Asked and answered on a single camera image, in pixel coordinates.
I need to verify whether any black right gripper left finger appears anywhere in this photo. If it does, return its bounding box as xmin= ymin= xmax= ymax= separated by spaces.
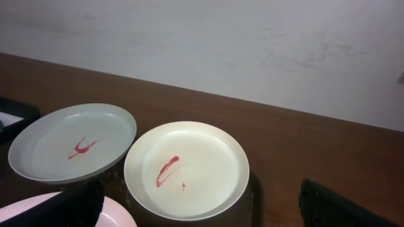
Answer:
xmin=1 ymin=179 xmax=105 ymax=227

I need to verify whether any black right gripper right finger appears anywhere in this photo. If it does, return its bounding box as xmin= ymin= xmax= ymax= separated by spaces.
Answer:
xmin=299 ymin=179 xmax=398 ymax=227

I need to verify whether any pink plate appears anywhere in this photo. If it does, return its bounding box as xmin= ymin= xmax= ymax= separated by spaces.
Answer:
xmin=1 ymin=192 xmax=137 ymax=227

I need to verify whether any grey-green plate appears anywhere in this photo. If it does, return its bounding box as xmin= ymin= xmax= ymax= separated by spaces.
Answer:
xmin=8 ymin=103 xmax=137 ymax=184

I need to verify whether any cream white plate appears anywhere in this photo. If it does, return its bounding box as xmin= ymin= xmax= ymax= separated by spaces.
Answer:
xmin=124 ymin=121 xmax=250 ymax=221

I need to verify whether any small metal tray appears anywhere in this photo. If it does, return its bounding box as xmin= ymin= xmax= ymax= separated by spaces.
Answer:
xmin=1 ymin=97 xmax=40 ymax=144

